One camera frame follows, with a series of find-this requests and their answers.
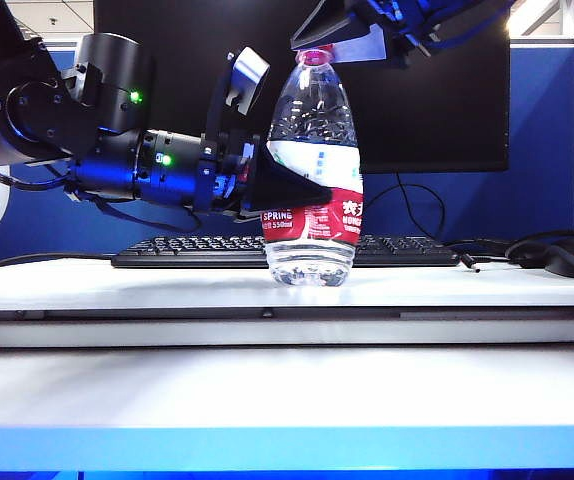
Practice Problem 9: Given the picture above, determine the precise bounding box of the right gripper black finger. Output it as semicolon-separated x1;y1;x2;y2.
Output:
290;0;369;51
333;24;388;64

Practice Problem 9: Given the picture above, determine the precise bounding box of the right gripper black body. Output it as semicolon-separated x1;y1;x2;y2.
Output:
349;0;468;69

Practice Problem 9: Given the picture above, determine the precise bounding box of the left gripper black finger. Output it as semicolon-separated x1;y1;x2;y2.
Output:
250;142;334;212

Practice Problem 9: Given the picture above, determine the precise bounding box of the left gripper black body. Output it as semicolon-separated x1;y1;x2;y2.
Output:
198;131;269;225

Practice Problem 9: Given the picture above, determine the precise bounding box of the red bottle cap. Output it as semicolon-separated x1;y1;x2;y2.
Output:
294;44;337;68

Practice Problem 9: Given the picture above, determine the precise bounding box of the clear plastic water bottle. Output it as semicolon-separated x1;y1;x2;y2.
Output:
261;47;367;289

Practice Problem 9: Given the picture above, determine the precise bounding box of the black Logitech keyboard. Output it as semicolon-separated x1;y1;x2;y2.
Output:
110;233;461;269

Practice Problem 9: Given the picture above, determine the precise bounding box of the black ASUS monitor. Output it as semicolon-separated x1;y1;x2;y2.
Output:
91;0;511;177

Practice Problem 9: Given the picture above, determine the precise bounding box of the ceiling light panel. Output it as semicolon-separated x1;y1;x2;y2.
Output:
505;0;563;39

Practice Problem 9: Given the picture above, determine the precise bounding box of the blue right gripper cable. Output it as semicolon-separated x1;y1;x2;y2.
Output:
419;0;513;51

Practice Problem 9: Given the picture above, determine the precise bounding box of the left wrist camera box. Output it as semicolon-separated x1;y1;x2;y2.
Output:
204;46;272;146

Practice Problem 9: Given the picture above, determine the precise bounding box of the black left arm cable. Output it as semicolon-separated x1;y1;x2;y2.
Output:
0;154;203;234

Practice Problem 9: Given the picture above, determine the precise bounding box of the thin black monitor cable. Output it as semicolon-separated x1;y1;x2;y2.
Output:
361;174;446;239

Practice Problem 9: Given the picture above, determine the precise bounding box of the black barrel plug cable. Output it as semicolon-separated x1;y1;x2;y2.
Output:
459;252;506;275

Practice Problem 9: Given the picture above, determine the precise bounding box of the black keyboard cable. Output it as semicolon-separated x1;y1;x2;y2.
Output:
0;252;118;270

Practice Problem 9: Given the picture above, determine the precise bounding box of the thick black power cable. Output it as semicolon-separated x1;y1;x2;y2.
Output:
444;229;574;271

